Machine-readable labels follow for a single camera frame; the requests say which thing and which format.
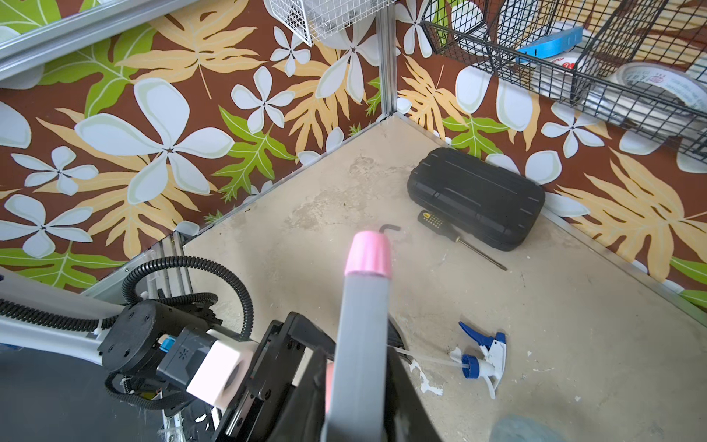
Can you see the black wire wall basket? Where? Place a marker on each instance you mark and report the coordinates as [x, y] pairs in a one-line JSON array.
[[485, 35]]

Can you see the opaque pink spray bottle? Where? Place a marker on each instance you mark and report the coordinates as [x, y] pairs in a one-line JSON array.
[[328, 386]]

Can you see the black yellow screwdriver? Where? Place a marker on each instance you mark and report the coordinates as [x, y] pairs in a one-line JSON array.
[[446, 230]]

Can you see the black hex key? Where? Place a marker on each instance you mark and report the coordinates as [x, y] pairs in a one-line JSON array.
[[386, 228]]

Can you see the blue tape roll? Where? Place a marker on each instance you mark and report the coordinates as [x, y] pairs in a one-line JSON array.
[[549, 42]]

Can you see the pink grey spray nozzle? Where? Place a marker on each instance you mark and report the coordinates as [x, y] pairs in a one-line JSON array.
[[356, 411]]

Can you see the black plastic tool case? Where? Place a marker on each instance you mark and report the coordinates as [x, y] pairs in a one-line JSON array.
[[495, 205]]

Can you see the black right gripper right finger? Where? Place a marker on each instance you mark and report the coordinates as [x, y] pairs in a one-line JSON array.
[[405, 419]]

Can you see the blue white spray nozzle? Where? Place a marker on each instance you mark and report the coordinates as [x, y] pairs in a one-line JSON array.
[[489, 367]]

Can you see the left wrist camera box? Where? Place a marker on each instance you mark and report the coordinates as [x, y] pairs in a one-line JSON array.
[[209, 365]]

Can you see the clear blue spray bottle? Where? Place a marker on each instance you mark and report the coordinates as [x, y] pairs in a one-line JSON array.
[[515, 428]]

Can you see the white tape roll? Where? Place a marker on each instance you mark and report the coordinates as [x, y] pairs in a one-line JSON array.
[[655, 99]]

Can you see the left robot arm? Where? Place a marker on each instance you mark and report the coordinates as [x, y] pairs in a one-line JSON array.
[[122, 339]]

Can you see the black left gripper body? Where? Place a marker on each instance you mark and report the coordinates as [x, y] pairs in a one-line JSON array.
[[269, 383]]

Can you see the white wire wall basket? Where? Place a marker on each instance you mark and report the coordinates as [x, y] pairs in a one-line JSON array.
[[316, 20]]

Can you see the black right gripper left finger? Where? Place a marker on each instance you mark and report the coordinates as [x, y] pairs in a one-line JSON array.
[[304, 414]]

